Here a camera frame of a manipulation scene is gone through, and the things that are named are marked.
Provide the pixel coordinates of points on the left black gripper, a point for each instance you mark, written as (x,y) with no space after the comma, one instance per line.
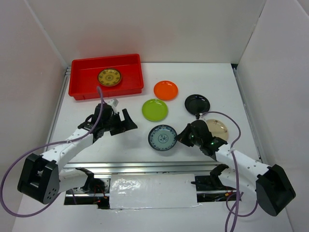
(127,124)

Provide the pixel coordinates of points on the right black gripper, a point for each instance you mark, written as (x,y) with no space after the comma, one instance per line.
(182,137)

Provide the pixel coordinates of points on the blue floral plate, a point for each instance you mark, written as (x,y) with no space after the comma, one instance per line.
(162,137)

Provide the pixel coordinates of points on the cream floral plate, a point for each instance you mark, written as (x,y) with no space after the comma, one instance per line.
(218,128)

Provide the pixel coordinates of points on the lime green plate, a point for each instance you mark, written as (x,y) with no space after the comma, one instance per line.
(154,110)

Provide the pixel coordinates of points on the yellow patterned plate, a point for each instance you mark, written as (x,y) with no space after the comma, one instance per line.
(109,77)

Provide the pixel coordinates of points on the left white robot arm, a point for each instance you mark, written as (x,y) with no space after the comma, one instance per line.
(43,177)

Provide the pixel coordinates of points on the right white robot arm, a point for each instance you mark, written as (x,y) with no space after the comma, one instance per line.
(268,184)

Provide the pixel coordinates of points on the orange plate near bin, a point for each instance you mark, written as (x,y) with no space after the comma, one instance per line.
(166,90)

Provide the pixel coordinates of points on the red plastic bin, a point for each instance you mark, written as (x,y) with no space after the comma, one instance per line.
(84,76)

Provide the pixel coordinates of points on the black plate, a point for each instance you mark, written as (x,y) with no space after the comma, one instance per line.
(197,104)

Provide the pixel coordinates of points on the white foil cover panel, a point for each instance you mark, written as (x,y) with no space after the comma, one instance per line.
(152,191)

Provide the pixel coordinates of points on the aluminium front rail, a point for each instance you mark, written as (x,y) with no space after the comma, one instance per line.
(100,168)

